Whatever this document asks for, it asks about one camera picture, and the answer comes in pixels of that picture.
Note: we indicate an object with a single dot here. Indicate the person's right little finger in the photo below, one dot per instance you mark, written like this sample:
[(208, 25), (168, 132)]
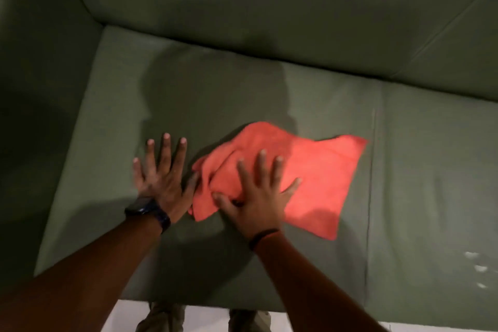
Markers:
[(291, 188)]

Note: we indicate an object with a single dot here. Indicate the person's left thumb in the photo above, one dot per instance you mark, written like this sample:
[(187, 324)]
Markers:
[(192, 186)]

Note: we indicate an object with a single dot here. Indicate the person's left little finger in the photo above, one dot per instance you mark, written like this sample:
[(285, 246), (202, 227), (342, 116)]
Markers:
[(139, 172)]

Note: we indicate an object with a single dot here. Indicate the person's right forearm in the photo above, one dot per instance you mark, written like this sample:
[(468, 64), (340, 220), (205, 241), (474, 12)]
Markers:
[(307, 285)]

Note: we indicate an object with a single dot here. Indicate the person's right leg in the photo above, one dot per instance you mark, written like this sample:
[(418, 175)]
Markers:
[(249, 321)]

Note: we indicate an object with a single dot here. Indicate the green sofa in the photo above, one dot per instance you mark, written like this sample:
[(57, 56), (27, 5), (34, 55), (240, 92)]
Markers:
[(272, 71)]

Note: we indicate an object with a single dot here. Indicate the person's left forearm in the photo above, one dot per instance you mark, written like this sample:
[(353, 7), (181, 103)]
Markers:
[(77, 277)]

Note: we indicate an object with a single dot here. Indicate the person's right middle finger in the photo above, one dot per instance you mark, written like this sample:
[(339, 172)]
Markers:
[(262, 170)]

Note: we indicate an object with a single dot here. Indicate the person's leg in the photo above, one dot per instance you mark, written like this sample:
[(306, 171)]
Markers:
[(161, 318), (249, 321)]

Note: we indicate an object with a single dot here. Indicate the person's right thumb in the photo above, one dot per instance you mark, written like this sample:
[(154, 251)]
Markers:
[(225, 202)]

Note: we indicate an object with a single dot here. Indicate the red cleaning cloth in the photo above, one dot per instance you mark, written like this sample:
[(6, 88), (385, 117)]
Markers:
[(319, 180)]

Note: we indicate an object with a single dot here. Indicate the person's left middle finger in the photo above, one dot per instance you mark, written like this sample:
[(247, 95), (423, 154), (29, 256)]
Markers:
[(165, 152)]

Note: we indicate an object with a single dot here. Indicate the black wrist band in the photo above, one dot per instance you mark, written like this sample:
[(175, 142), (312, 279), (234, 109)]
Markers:
[(262, 237)]

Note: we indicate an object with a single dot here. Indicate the person's left hand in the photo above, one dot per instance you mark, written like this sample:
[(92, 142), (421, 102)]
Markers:
[(163, 184)]

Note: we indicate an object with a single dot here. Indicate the person's right hand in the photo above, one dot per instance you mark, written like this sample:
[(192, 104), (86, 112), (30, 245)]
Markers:
[(258, 207)]

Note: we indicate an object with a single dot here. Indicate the person's left leg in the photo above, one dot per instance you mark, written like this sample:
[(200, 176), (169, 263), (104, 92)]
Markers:
[(161, 318)]

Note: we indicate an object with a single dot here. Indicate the black wrist watch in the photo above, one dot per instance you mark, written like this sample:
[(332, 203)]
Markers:
[(148, 211)]

